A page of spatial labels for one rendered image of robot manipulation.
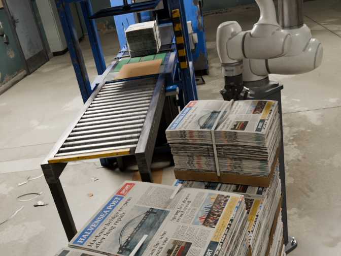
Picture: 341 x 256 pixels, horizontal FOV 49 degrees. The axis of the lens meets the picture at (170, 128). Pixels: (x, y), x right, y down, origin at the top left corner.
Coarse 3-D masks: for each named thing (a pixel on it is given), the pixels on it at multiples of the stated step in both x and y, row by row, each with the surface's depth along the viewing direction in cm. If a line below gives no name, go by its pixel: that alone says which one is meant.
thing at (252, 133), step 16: (240, 112) 145; (256, 112) 142; (272, 112) 140; (224, 128) 134; (240, 128) 133; (256, 128) 131; (272, 128) 140; (224, 144) 136; (240, 144) 132; (256, 144) 130; (272, 144) 140; (240, 160) 136; (256, 160) 134; (272, 160) 140
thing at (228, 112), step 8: (224, 104) 155; (232, 104) 154; (224, 112) 148; (224, 120) 140; (208, 128) 137; (216, 128) 136; (208, 136) 137; (216, 136) 135; (208, 144) 138; (216, 144) 137; (208, 152) 140; (224, 160) 139; (216, 168) 142; (224, 168) 141
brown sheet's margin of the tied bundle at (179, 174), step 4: (176, 172) 150; (180, 172) 149; (184, 172) 148; (188, 172) 147; (192, 172) 147; (196, 172) 146; (200, 172) 145; (204, 172) 144; (208, 172) 144; (176, 176) 151; (180, 176) 150; (184, 176) 149; (188, 176) 148; (192, 176) 148; (196, 176) 147; (200, 176) 146; (204, 176) 145; (208, 176) 145; (196, 180) 148; (200, 180) 147; (204, 180) 146; (208, 180) 146; (212, 180) 145
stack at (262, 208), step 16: (272, 176) 146; (240, 192) 138; (256, 192) 136; (272, 192) 145; (256, 208) 128; (272, 208) 145; (256, 224) 121; (272, 224) 147; (256, 240) 120; (272, 240) 149
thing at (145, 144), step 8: (160, 80) 290; (160, 88) 272; (152, 96) 260; (160, 96) 264; (152, 104) 245; (160, 104) 260; (152, 112) 232; (160, 112) 255; (152, 120) 220; (144, 128) 212; (152, 128) 217; (144, 136) 203; (152, 136) 213; (144, 144) 194; (152, 144) 210; (136, 152) 187; (144, 152) 186; (152, 152) 207; (144, 160) 188; (144, 168) 190
